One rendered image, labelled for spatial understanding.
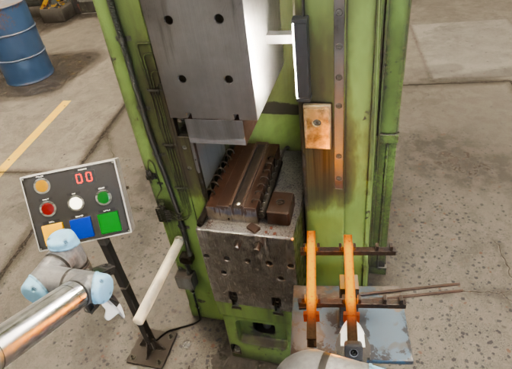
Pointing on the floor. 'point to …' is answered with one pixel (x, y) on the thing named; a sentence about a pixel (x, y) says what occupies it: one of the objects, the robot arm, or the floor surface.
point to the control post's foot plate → (143, 355)
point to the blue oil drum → (21, 44)
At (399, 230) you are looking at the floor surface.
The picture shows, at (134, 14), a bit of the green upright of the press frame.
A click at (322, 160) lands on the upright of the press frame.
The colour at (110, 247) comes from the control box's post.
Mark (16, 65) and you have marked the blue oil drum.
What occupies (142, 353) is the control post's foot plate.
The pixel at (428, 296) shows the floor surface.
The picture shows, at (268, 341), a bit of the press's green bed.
